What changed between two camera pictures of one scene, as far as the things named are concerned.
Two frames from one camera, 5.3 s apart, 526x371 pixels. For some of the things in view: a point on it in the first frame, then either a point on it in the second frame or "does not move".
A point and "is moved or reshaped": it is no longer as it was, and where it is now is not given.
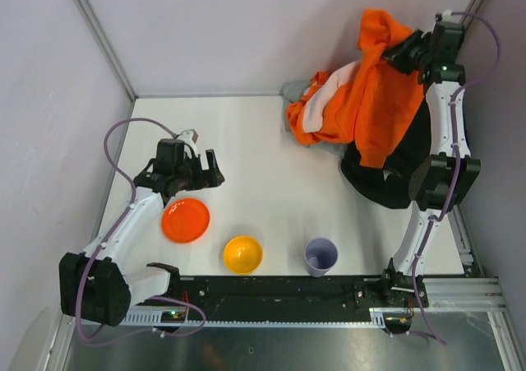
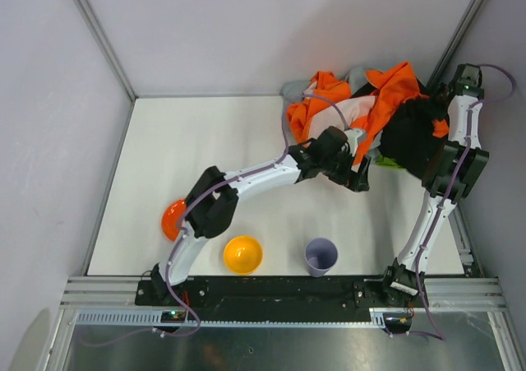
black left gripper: (201, 176) to (357, 175)
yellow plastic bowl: (242, 254) does not move
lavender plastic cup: (320, 256) does not move
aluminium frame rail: (445, 297) does not move
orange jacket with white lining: (370, 103) is moved or reshaped
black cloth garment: (389, 187) to (407, 137)
